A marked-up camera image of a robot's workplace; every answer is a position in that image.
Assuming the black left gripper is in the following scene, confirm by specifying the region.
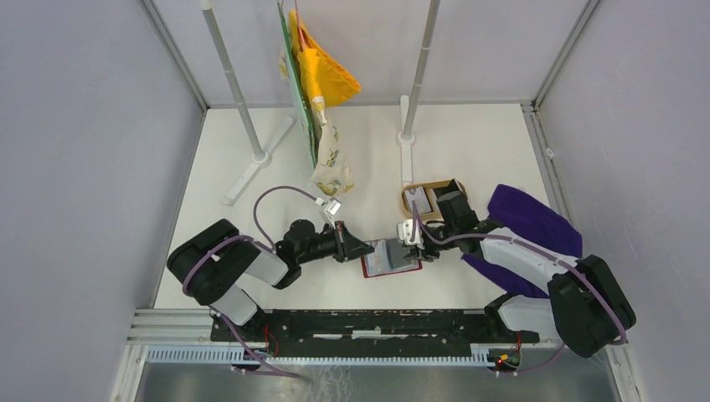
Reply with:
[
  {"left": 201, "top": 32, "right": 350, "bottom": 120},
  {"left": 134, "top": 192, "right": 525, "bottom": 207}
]
[{"left": 297, "top": 220, "right": 373, "bottom": 264}]

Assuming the red leather card holder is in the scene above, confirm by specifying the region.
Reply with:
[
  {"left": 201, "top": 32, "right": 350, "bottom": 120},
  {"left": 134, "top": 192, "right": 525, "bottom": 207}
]
[{"left": 361, "top": 238, "right": 423, "bottom": 279}]

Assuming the grey card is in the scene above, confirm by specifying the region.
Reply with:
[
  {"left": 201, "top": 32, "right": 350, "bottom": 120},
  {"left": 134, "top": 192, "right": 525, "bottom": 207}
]
[{"left": 387, "top": 239, "right": 419, "bottom": 273}]

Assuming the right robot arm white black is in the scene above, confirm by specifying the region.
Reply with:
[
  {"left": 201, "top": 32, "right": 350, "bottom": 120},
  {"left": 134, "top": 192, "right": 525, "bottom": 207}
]
[{"left": 397, "top": 185, "right": 637, "bottom": 358}]

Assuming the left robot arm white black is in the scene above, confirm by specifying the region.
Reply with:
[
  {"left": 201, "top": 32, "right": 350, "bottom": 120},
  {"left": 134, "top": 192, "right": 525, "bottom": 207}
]
[{"left": 167, "top": 219, "right": 374, "bottom": 342}]

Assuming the tan oval card tray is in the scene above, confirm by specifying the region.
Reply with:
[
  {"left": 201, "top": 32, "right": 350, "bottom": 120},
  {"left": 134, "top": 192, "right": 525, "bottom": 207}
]
[{"left": 400, "top": 178, "right": 466, "bottom": 220}]

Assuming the cream patterned fabric bag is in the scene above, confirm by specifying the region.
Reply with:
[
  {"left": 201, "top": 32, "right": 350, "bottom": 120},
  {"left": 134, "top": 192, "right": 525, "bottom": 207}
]
[{"left": 280, "top": 51, "right": 354, "bottom": 196}]

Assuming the purple cloth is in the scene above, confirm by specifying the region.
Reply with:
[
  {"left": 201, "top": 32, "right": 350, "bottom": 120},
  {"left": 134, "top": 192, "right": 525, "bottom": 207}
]
[{"left": 461, "top": 184, "right": 583, "bottom": 299}]

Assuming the left grey stand pole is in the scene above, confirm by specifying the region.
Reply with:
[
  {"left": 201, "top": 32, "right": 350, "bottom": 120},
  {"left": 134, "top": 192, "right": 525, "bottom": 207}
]
[{"left": 199, "top": 0, "right": 296, "bottom": 206}]

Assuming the grey stand pole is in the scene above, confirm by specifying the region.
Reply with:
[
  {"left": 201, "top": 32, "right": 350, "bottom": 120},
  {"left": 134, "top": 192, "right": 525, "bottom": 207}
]
[
  {"left": 199, "top": 0, "right": 296, "bottom": 206},
  {"left": 396, "top": 0, "right": 440, "bottom": 187}
]

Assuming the right grey stand pole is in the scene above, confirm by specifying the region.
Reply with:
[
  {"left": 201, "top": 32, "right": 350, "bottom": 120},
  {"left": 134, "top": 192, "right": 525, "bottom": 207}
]
[{"left": 396, "top": 0, "right": 440, "bottom": 187}]

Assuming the yellow cloth hanging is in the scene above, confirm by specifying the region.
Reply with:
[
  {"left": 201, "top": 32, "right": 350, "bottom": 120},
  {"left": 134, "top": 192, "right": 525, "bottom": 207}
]
[{"left": 288, "top": 9, "right": 361, "bottom": 111}]

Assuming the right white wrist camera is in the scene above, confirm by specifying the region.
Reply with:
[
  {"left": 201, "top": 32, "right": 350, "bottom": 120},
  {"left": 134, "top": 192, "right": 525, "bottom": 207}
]
[{"left": 396, "top": 219, "right": 424, "bottom": 249}]

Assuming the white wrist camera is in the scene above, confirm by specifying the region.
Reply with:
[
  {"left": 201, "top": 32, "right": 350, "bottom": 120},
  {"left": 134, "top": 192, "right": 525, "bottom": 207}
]
[
  {"left": 396, "top": 219, "right": 424, "bottom": 249},
  {"left": 315, "top": 197, "right": 342, "bottom": 228}
]

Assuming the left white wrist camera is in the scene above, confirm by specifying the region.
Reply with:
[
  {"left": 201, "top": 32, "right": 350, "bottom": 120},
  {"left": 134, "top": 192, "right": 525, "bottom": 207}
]
[{"left": 315, "top": 197, "right": 342, "bottom": 228}]

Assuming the white toothed cable rail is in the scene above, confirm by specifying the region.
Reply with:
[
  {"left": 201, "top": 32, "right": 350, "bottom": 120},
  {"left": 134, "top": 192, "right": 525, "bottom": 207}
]
[{"left": 146, "top": 346, "right": 495, "bottom": 368}]

